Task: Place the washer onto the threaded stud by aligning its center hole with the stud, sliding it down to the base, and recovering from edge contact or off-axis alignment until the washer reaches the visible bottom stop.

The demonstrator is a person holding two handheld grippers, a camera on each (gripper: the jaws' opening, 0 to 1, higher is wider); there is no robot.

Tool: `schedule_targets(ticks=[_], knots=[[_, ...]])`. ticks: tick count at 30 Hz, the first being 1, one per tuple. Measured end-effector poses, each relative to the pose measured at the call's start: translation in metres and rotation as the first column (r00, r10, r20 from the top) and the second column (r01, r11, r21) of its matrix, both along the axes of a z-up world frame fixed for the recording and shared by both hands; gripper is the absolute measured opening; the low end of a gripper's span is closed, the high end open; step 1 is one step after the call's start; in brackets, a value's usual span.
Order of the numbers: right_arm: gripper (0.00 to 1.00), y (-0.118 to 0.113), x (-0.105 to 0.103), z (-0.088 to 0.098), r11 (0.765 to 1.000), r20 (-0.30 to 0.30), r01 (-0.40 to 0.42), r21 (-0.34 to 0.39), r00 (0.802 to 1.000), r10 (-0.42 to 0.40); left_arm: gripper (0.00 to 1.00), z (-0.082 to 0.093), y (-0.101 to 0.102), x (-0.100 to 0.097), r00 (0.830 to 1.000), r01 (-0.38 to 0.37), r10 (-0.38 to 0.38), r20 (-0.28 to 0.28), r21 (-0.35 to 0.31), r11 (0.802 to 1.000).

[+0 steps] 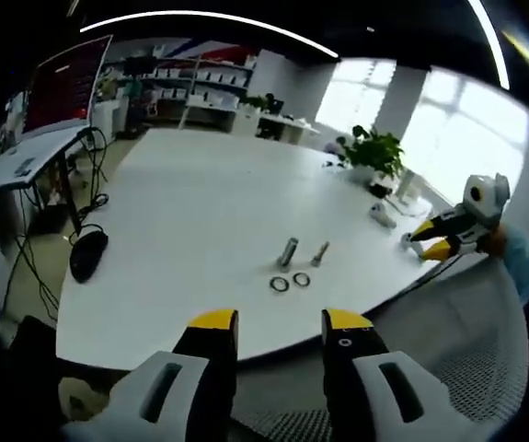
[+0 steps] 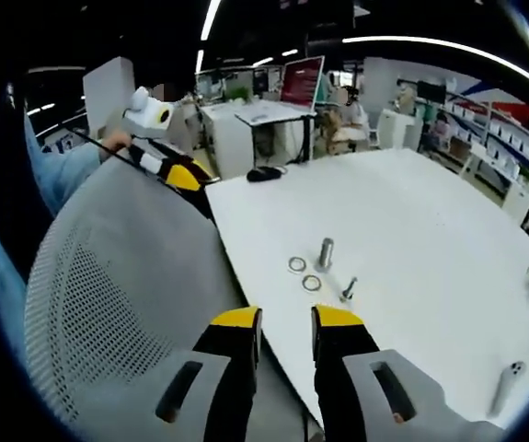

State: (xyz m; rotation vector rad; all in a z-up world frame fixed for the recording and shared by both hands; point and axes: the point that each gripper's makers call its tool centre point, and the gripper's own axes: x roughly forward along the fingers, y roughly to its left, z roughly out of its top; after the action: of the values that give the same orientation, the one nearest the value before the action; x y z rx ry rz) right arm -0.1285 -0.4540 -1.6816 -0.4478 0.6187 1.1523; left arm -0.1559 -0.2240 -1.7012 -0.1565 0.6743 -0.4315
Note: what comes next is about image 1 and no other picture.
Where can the white standing desk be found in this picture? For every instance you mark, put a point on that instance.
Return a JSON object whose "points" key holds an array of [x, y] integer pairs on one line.
{"points": [[38, 154]]}

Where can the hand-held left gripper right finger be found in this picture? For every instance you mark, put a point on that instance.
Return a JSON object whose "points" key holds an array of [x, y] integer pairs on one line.
{"points": [[347, 368]]}

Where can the curved ceiling light strip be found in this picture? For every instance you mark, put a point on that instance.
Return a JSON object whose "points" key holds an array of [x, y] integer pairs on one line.
{"points": [[209, 18], [494, 46]]}

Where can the red-screen monitor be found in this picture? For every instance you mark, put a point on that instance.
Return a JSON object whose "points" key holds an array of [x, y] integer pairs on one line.
{"points": [[66, 83]]}

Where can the white handheld controller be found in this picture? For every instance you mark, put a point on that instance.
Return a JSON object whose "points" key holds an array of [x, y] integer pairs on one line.
{"points": [[406, 241], [383, 215]]}

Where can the grey mesh chair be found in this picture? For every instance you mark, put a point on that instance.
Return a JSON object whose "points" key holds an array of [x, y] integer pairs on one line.
{"points": [[475, 331]]}

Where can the white counter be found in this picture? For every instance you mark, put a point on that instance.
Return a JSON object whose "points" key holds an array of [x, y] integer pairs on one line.
{"points": [[245, 119]]}

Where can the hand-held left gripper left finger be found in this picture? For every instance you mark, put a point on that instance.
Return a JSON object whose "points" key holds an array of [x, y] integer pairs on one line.
{"points": [[213, 368]]}

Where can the large threaded stud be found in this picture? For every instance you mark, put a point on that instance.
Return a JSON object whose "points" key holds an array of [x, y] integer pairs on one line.
{"points": [[288, 253]]}

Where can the small black monitor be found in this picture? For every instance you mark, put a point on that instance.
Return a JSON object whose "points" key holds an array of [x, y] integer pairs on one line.
{"points": [[272, 103]]}

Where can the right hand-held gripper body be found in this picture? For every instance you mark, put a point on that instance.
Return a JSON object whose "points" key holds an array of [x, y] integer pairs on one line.
{"points": [[487, 198]]}

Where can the person's right hand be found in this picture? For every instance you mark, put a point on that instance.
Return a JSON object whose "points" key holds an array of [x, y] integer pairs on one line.
{"points": [[496, 240]]}

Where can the small green plants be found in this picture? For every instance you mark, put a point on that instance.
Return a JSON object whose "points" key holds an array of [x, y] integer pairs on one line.
{"points": [[256, 102]]}

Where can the large metal washer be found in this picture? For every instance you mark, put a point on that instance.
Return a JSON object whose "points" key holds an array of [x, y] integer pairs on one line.
{"points": [[270, 284], [293, 279]]}

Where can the potted green plant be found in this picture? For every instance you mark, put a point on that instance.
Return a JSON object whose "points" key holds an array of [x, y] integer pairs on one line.
{"points": [[374, 152]]}

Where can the black computer mouse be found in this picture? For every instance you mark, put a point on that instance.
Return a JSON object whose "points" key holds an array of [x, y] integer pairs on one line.
{"points": [[88, 255]]}

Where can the small threaded stud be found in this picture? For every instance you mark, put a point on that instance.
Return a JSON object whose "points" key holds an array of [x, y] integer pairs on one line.
{"points": [[319, 255]]}

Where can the white storage shelving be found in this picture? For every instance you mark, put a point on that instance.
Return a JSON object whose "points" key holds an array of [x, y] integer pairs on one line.
{"points": [[199, 76]]}

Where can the black power adapter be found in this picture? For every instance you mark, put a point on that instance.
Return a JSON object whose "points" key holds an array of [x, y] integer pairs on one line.
{"points": [[379, 189]]}

